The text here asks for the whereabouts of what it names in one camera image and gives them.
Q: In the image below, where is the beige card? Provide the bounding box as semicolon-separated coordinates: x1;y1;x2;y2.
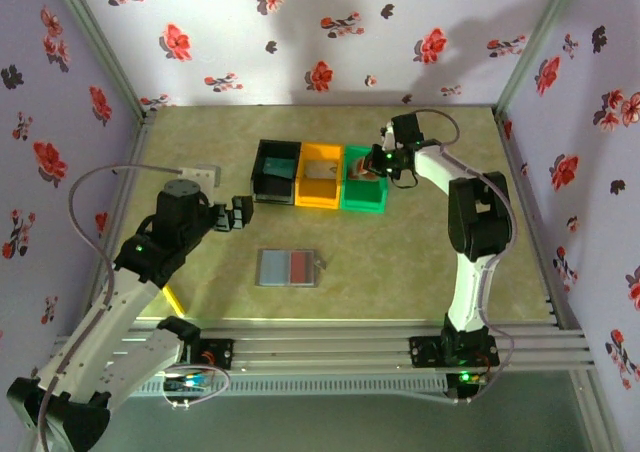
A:
304;160;340;181

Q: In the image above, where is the green plastic bin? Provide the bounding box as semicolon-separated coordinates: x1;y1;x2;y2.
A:
339;144;391;216

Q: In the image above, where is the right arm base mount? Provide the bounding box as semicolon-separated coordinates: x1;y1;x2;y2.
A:
408;335;500;371

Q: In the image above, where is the teal card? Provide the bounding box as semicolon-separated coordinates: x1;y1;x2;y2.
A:
263;156;297;179

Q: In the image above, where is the grey slotted cable duct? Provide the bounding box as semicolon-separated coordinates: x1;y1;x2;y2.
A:
129;374;449;398

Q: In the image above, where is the left base circuit board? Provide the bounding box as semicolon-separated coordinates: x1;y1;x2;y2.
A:
164;373;211;392

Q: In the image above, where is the aluminium table rail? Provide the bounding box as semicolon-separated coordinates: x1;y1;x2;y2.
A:
49;321;596;373

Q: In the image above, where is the aluminium frame post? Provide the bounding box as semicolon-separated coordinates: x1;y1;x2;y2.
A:
492;0;586;121
47;0;151;123

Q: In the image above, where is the yellow strip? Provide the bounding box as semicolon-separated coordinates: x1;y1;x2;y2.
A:
162;284;187;318

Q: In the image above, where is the yellow plastic bin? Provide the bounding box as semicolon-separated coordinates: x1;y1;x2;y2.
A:
294;141;347;211

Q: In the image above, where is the left base cable loop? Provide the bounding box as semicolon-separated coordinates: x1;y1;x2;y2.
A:
159;361;232;411

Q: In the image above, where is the grey card holder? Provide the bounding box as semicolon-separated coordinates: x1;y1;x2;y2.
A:
254;248;329;288

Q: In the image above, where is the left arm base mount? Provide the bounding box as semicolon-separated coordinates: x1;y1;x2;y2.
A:
169;338;236;372

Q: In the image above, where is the aluminium side rail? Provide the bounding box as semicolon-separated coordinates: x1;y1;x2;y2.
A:
492;111;579;329
87;114;157;326

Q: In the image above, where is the black plastic bin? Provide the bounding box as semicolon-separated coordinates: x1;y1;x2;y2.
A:
249;139;304;207

